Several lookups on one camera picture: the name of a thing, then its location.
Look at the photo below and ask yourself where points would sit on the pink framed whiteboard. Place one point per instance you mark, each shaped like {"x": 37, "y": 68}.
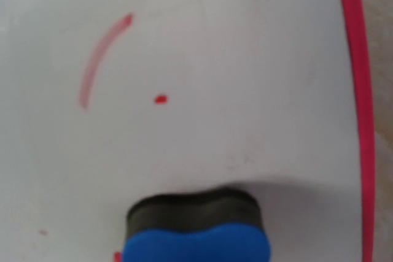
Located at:
{"x": 106, "y": 102}

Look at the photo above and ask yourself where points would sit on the blue whiteboard eraser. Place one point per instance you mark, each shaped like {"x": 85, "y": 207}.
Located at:
{"x": 223, "y": 224}

